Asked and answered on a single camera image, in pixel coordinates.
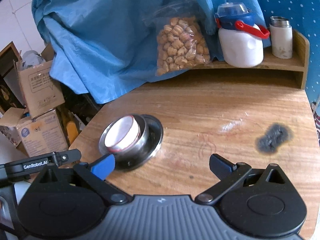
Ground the large steel bowl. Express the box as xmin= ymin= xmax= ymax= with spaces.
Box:
xmin=98 ymin=114 xmax=149 ymax=162

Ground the white ceramic bowl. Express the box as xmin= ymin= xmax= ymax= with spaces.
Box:
xmin=104 ymin=115 xmax=140 ymax=153

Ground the large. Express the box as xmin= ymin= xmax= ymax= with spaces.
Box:
xmin=114 ymin=114 xmax=164 ymax=172

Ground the upper cardboard box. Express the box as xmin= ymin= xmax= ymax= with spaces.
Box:
xmin=15 ymin=44 xmax=65 ymax=119

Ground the light blue cloth cover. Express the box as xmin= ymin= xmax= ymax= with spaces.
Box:
xmin=31 ymin=0 xmax=265 ymax=104

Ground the white jug blue lid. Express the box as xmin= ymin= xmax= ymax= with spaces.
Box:
xmin=216 ymin=2 xmax=270 ymax=68

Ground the bag of snack biscuits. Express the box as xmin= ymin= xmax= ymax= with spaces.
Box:
xmin=143 ymin=0 xmax=210 ymax=76

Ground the wooden desk shelf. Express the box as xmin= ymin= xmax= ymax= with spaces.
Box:
xmin=195 ymin=29 xmax=310 ymax=89

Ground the white steel thermos cup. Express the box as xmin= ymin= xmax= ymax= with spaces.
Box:
xmin=270 ymin=16 xmax=293 ymax=59

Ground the dark blue dotted curtain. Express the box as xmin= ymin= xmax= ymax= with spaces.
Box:
xmin=248 ymin=0 xmax=320 ymax=148

